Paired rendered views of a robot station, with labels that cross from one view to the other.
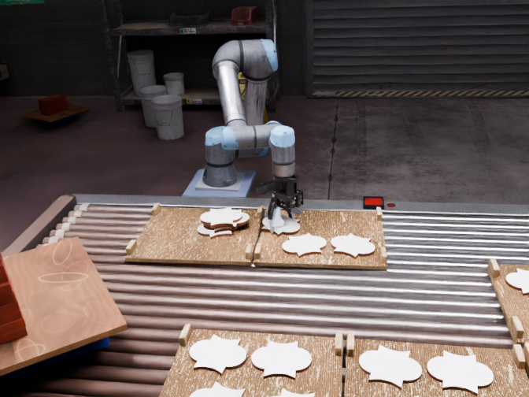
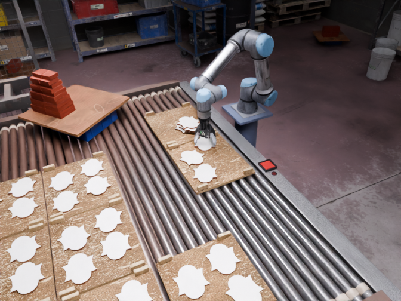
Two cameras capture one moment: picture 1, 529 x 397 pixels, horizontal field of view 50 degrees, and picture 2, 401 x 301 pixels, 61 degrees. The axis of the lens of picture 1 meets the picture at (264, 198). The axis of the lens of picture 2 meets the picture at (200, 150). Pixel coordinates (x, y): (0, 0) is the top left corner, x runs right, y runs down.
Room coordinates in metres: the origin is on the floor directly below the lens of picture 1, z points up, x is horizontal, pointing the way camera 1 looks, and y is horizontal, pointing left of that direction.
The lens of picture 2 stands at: (0.80, -1.39, 2.11)
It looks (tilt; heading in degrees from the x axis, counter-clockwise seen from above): 37 degrees down; 57
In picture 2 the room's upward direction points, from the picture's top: 2 degrees counter-clockwise
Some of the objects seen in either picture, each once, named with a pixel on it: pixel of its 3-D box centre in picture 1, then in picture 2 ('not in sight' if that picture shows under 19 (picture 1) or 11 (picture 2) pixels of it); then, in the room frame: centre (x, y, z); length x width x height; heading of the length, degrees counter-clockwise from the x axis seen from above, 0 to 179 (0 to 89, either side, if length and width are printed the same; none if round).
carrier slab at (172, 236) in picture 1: (199, 234); (179, 125); (1.70, 0.23, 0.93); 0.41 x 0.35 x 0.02; 81
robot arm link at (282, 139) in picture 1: (282, 145); (204, 100); (1.70, -0.07, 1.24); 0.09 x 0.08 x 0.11; 10
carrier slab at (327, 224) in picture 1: (321, 237); (208, 160); (1.64, -0.18, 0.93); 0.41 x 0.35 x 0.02; 81
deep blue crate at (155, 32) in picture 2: not in sight; (151, 24); (3.52, 4.20, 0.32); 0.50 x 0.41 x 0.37; 167
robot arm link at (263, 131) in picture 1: (271, 135); (214, 92); (1.79, -0.03, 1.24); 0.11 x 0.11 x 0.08; 10
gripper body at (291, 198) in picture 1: (286, 191); (204, 126); (1.69, -0.07, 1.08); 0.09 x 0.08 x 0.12; 49
